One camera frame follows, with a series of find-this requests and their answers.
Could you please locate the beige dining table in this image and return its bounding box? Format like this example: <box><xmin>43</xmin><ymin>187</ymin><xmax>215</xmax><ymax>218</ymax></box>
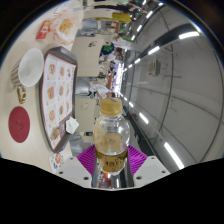
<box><xmin>70</xmin><ymin>35</ymin><xmax>107</xmax><ymax>78</ymax></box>
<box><xmin>74</xmin><ymin>96</ymin><xmax>102</xmax><ymax>135</ymax></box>

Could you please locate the row of ceiling lights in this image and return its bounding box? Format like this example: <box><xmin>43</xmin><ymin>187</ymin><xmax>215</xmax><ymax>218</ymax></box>
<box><xmin>123</xmin><ymin>2</ymin><xmax>201</xmax><ymax>171</ymax></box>

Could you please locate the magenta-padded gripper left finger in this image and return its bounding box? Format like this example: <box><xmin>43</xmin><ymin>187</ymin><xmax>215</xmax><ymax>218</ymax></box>
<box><xmin>54</xmin><ymin>144</ymin><xmax>100</xmax><ymax>190</ymax></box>

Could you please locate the printed paper tray liner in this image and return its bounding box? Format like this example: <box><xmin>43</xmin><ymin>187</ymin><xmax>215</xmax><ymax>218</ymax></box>
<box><xmin>41</xmin><ymin>53</ymin><xmax>77</xmax><ymax>150</ymax></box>

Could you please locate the flat round red coaster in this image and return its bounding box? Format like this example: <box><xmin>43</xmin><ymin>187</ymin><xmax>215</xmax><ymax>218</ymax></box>
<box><xmin>7</xmin><ymin>105</ymin><xmax>31</xmax><ymax>144</ymax></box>

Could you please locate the dark serving tray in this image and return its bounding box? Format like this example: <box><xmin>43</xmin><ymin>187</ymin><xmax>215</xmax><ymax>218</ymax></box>
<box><xmin>38</xmin><ymin>46</ymin><xmax>79</xmax><ymax>154</ymax></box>

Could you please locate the small printed leaflet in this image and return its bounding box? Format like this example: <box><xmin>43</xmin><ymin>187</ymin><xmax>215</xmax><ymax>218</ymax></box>
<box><xmin>48</xmin><ymin>151</ymin><xmax>65</xmax><ymax>175</ymax></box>

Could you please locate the crumpled white napkin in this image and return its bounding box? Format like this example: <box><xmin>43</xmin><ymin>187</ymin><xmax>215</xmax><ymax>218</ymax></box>
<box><xmin>65</xmin><ymin>116</ymin><xmax>81</xmax><ymax>135</ymax></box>

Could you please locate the white mug with gold handle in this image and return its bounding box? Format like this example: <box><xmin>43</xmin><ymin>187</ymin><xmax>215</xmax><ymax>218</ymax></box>
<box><xmin>10</xmin><ymin>47</ymin><xmax>45</xmax><ymax>105</ymax></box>

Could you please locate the white ceiling vent unit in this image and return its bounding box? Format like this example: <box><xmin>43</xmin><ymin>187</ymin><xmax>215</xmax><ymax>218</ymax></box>
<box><xmin>147</xmin><ymin>59</ymin><xmax>162</xmax><ymax>77</ymax></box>

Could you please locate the red snack packet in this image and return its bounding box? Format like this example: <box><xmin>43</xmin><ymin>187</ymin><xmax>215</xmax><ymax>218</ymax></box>
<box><xmin>35</xmin><ymin>19</ymin><xmax>52</xmax><ymax>41</ymax></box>

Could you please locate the person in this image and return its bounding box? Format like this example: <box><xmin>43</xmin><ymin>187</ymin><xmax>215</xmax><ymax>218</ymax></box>
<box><xmin>87</xmin><ymin>82</ymin><xmax>112</xmax><ymax>100</ymax></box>
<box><xmin>99</xmin><ymin>42</ymin><xmax>125</xmax><ymax>63</ymax></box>

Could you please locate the clear plastic food bag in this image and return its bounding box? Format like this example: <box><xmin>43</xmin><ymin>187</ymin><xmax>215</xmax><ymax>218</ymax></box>
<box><xmin>49</xmin><ymin>7</ymin><xmax>83</xmax><ymax>47</ymax></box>

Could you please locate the clear bottle with yellow cap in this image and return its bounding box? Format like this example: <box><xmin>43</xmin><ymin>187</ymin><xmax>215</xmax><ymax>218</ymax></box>
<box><xmin>92</xmin><ymin>97</ymin><xmax>132</xmax><ymax>177</ymax></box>

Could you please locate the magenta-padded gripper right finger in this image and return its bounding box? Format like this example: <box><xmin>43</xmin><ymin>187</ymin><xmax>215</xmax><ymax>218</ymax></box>
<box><xmin>125</xmin><ymin>144</ymin><xmax>172</xmax><ymax>188</ymax></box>

